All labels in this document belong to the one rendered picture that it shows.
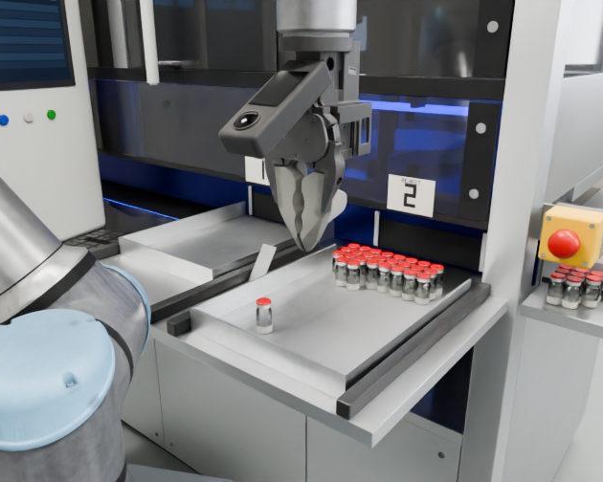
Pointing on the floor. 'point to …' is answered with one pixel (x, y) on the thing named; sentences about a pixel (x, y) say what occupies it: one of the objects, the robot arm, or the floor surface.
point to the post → (515, 224)
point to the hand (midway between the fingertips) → (301, 241)
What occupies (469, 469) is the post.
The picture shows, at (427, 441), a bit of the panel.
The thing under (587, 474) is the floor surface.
